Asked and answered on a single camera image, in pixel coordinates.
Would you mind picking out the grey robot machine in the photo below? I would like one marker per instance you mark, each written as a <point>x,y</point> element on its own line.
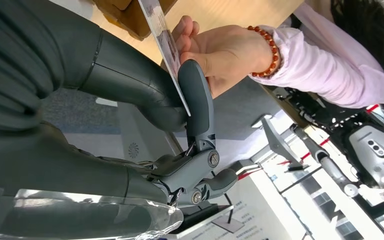
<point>371,155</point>

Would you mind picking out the black office chair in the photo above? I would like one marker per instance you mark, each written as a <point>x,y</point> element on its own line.
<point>311,106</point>

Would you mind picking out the white printed sign board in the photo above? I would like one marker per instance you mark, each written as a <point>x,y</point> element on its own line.
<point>261,212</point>

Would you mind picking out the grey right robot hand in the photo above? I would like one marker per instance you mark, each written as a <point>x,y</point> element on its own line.
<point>62,185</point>

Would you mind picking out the person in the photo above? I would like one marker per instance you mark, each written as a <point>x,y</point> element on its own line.
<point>328,66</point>

